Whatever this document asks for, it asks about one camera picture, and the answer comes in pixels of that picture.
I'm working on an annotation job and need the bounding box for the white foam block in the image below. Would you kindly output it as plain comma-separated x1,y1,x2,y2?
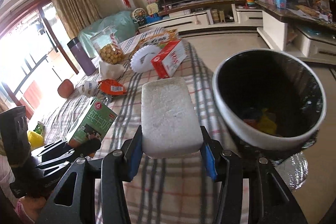
141,77,203,159

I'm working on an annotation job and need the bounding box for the left hand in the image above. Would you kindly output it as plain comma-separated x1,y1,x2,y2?
15,196,47,223

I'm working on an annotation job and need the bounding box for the yellow object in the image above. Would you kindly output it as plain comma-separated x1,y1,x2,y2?
27,131,45,150

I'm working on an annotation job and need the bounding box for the small green packet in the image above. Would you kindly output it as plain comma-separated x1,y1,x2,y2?
34,121,45,135

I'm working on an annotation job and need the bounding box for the green milk carton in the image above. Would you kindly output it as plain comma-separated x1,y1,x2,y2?
66,98,117,148

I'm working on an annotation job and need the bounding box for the plaid tablecloth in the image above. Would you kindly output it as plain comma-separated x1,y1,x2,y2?
41,27,253,224

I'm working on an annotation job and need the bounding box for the orange snack wrapper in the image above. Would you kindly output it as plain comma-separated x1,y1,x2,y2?
98,79,126,96

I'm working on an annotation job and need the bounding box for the red apple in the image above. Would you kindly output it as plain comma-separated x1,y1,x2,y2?
58,79,74,99

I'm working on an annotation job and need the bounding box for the purple thermos bottle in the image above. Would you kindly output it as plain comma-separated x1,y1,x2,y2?
67,37,96,76

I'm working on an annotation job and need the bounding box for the white paper plate stack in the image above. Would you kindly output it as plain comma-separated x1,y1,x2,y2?
130,45,161,73

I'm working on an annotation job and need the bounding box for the clear cookie jar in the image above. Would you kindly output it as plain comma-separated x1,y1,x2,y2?
90,26,124,64

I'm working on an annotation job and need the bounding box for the red white box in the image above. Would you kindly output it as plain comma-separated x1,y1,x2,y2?
151,39,187,79

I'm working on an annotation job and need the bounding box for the orange cracker box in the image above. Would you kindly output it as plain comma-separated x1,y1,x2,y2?
133,29,179,52

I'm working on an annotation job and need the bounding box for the teal covered furniture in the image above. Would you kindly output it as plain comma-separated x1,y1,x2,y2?
78,11,139,58

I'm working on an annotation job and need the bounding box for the dark top side counter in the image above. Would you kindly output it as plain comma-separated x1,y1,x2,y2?
256,1,335,65

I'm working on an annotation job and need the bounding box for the beige curtain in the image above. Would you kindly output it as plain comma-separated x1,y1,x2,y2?
51,0,101,39

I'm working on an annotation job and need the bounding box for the white tv cabinet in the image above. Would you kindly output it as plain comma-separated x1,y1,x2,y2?
138,4,263,33

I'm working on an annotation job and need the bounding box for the rainbow stacking ring toy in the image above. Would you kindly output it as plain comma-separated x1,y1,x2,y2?
245,0,256,9

